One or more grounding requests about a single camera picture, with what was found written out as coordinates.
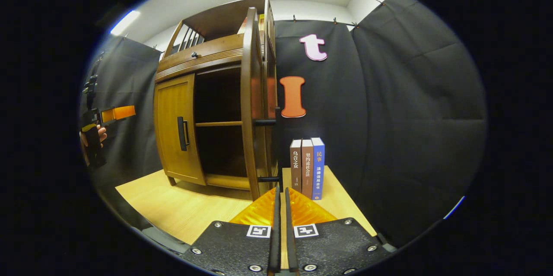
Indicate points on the wooden double-door shoe cabinet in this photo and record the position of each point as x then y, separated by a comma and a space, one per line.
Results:
216, 47

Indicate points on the brown hardcover book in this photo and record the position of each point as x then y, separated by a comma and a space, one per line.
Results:
307, 168
296, 166

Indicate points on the wooden cabinet drawer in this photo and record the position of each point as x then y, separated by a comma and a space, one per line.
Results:
194, 62

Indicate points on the yellow book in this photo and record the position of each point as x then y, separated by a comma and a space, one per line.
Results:
261, 21

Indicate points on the wooden inner cabinet shelf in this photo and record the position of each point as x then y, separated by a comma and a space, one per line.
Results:
218, 124

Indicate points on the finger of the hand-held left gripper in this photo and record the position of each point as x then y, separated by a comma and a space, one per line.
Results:
119, 113

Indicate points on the wooden shoe cabinet door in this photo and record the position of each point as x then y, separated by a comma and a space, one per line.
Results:
250, 94
175, 125

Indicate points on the black backdrop cloth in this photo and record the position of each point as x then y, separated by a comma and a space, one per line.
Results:
410, 116

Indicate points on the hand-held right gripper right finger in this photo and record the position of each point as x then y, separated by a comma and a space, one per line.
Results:
290, 233

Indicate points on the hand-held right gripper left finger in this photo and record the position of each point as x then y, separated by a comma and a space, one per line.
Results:
274, 233

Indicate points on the small ceiling light panel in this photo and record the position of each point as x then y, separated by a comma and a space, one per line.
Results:
124, 22

